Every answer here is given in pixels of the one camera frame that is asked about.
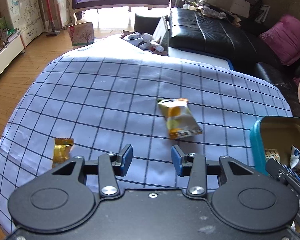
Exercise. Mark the pink tree gift bag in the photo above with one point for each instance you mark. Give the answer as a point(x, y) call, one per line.
point(81, 34)

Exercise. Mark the white blue snack packet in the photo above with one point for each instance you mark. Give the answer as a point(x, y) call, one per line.
point(295, 158)

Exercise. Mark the brown patterned snack packet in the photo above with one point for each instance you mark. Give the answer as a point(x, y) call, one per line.
point(272, 154)

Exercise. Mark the gold candy packet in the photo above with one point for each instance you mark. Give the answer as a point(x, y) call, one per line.
point(61, 151)

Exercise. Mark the magenta cushion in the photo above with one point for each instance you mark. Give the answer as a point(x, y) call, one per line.
point(283, 38)

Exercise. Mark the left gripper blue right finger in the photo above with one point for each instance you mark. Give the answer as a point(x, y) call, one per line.
point(177, 156)

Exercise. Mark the low white shelf unit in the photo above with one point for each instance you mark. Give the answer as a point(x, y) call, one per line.
point(11, 51)

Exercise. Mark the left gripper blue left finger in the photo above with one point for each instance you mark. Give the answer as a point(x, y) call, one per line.
point(124, 159)

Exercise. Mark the red stick vacuum cleaner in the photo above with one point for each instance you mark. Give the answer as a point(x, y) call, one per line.
point(54, 31)

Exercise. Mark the teal metal tin box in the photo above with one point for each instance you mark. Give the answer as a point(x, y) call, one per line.
point(275, 133)

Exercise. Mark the blue checked tablecloth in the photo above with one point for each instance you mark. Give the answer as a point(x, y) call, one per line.
point(104, 96)

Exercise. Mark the black leather sofa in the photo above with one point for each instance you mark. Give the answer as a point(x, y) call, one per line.
point(191, 31)

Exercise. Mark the orange yellow snack packet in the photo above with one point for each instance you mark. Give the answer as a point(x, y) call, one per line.
point(180, 122)

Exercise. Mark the white cartoon cabinet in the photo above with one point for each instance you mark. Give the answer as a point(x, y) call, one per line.
point(26, 16)

